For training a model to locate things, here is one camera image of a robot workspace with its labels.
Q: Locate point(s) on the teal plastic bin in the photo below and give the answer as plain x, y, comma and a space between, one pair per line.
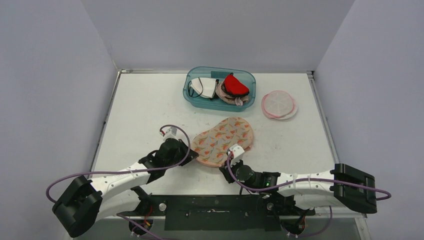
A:
220, 73

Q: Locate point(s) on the floral beige laundry bag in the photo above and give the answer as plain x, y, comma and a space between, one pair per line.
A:
212, 145

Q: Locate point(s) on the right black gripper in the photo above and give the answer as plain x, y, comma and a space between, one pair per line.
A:
228, 169

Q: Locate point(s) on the red bra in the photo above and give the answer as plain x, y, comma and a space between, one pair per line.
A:
233, 87

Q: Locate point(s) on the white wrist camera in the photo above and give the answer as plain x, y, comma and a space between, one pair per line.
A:
170, 133
235, 154

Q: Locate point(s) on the white mesh laundry bag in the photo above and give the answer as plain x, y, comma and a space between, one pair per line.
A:
279, 105

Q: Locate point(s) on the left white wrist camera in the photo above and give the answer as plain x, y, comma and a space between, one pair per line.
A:
170, 133

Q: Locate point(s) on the white bra with black trim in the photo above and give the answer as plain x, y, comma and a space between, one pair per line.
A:
202, 87

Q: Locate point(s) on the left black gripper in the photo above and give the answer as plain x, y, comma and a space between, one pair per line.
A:
192, 155

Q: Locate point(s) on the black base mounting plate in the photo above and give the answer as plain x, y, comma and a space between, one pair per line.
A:
221, 212

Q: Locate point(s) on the beige bra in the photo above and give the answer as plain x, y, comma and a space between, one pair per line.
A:
229, 99

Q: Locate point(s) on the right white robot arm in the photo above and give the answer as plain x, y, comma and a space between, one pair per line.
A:
343, 185

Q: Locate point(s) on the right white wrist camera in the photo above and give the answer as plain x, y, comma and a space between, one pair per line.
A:
235, 154

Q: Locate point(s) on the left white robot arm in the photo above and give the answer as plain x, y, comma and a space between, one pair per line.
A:
86, 201

